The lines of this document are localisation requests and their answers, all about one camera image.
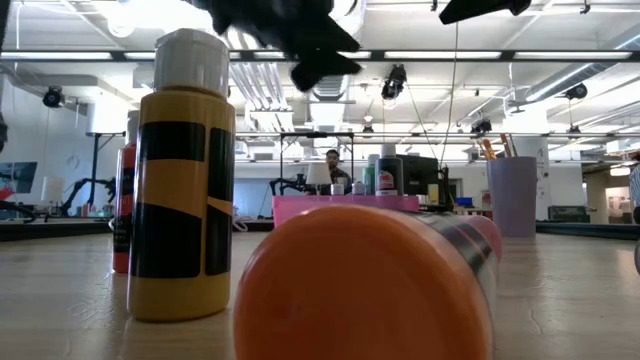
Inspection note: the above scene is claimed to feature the orange paint bottle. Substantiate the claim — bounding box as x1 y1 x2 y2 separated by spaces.
232 204 501 360

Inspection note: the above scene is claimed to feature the black camera rig frame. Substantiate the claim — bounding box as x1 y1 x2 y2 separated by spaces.
277 130 357 197

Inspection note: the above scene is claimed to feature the small white lamp shade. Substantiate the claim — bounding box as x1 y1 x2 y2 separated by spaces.
40 175 66 204

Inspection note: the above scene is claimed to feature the black monitor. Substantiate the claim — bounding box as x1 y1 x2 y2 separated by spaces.
399 153 442 197

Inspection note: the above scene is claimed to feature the black overhead rig beam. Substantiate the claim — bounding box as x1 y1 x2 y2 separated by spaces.
0 48 640 64

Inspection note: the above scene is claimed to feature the green paint bottle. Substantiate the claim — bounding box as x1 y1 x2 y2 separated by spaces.
361 153 377 197

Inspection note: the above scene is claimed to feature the tilted monitor screen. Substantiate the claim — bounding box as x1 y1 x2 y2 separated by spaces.
0 160 39 202

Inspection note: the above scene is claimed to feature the pink plastic bin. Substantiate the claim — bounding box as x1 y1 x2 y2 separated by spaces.
272 194 420 230

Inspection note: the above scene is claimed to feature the red paint bottle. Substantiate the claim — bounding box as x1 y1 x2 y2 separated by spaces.
111 109 140 275

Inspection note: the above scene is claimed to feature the person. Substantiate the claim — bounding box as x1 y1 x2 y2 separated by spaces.
319 148 354 196
628 152 640 225

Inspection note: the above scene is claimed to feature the silver ventilation duct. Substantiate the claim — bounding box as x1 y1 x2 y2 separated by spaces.
299 0 369 101

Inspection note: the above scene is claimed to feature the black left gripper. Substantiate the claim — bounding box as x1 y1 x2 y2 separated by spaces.
184 0 364 94

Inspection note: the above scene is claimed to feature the black floor stand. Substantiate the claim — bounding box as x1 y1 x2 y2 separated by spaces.
85 131 126 206

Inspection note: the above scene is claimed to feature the white shade desk lamp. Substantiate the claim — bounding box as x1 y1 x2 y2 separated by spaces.
305 162 334 196

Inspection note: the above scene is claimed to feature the lavender cup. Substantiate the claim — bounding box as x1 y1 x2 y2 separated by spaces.
485 156 539 239

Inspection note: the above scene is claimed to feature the yellow paint bottle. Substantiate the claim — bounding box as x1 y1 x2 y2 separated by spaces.
126 28 237 323

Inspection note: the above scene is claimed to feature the pink paint bottle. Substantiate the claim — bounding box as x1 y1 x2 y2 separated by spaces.
467 213 504 262

